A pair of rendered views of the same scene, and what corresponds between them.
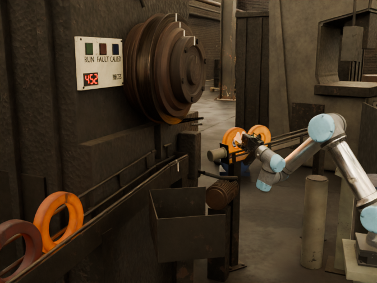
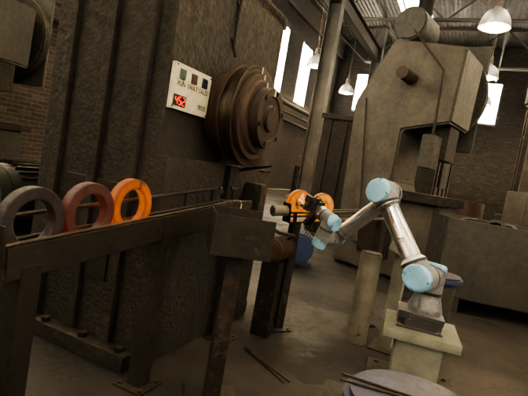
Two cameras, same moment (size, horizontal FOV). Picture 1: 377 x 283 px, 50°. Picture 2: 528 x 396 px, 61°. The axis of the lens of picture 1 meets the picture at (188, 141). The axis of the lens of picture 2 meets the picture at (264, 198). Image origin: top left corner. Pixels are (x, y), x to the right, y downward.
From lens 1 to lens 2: 0.45 m
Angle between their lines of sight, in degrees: 8
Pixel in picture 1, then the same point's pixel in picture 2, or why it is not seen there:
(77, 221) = (144, 210)
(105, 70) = (192, 98)
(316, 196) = (368, 269)
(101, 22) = (197, 57)
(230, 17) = (317, 124)
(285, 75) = (361, 175)
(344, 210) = (394, 287)
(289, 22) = (372, 124)
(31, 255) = (102, 220)
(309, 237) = (357, 310)
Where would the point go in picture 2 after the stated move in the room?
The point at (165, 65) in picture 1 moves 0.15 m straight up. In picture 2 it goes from (246, 106) to (251, 71)
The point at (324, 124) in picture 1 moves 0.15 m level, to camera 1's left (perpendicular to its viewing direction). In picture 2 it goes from (381, 186) to (348, 181)
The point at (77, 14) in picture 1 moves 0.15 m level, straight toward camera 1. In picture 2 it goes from (179, 43) to (181, 34)
